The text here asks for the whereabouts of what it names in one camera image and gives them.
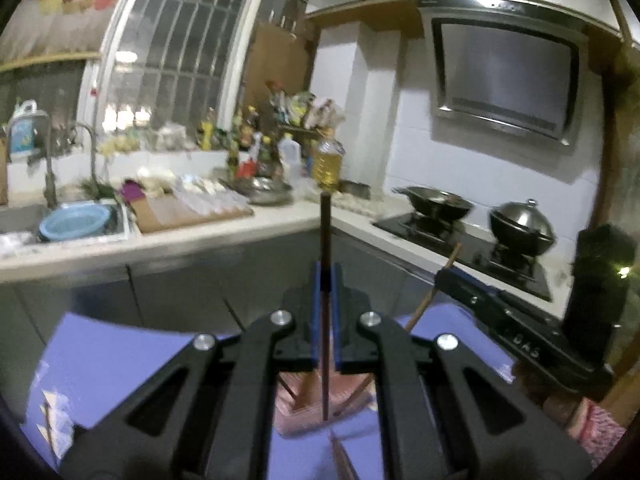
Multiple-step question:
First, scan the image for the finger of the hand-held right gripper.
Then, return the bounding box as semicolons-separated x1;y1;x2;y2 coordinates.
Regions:
433;267;507;311

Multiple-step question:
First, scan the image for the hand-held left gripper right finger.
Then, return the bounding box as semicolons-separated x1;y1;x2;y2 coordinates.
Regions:
332;262;593;480

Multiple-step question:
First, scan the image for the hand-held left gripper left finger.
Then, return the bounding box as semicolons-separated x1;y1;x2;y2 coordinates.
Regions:
60;262;326;480

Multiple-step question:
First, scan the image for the brown wooden chopstick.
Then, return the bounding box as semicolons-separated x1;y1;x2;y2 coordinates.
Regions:
334;381;374;415
327;432;362;480
404;242;463;333
276;376;302;407

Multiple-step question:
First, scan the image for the dark wooden chopstick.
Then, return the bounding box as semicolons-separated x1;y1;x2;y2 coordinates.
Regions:
320;191;332;422

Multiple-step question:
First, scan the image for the pink plastic utensil basket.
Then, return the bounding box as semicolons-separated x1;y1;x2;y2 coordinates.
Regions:
275;370;381;437

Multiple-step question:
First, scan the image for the black gas stove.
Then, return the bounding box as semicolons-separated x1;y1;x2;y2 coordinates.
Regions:
372;212;554;304

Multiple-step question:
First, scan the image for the black pot with steel lid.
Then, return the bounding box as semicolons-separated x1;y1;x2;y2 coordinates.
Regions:
488;199;557;257

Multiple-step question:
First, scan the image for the black wok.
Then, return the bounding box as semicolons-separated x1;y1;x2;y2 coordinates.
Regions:
392;186;475;222

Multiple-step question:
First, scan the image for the egg tray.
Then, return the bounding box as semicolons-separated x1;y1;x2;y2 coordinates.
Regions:
330;192;397;214

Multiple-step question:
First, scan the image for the grey kitchen cabinet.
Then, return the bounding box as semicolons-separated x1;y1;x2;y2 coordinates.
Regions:
0;230;443;333

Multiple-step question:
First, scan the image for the metal bowl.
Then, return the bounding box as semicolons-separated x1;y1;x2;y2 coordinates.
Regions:
232;177;294;206

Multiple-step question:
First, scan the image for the cooking oil bottle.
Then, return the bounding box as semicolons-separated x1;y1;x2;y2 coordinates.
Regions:
312;132;346;194

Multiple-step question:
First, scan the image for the white plastic bottle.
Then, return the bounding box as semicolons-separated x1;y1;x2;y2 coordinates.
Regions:
277;134;304;181

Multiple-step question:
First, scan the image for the flat wooden cutting board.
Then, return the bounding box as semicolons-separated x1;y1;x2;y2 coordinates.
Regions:
135;194;254;234

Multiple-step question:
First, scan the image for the cluster of condiment bottles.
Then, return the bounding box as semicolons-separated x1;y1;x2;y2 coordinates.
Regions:
197;105;281;181

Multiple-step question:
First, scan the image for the blue printed tablecloth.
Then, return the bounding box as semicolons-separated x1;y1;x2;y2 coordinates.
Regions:
20;305;517;480

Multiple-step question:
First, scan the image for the pile of snack bags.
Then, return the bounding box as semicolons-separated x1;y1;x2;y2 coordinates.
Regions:
267;80;347;134

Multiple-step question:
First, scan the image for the steel range hood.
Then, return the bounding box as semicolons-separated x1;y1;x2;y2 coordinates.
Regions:
305;0;626;147

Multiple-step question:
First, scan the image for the brown cardboard sheet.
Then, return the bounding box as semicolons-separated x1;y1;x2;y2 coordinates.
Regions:
244;22;312;112

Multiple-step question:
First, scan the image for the blue plastic basin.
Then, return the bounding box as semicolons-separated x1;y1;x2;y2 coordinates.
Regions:
38;202;112;241

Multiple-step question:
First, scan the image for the curved steel faucet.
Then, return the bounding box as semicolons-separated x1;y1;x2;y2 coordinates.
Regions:
72;122;101;192

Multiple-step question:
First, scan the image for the steel spray faucet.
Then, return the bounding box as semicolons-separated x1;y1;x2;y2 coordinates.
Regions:
44;154;60;210

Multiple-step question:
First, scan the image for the barred window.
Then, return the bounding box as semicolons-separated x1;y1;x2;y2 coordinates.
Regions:
99;0;312;152

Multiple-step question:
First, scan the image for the steel kitchen sink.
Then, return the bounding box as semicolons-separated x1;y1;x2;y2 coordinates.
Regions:
0;199;135;257

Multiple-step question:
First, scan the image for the white jug with blue label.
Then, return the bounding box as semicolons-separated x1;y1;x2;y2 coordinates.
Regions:
7;100;49;159

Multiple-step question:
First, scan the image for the printed roller blind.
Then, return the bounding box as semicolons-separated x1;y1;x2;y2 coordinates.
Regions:
0;0;137;63

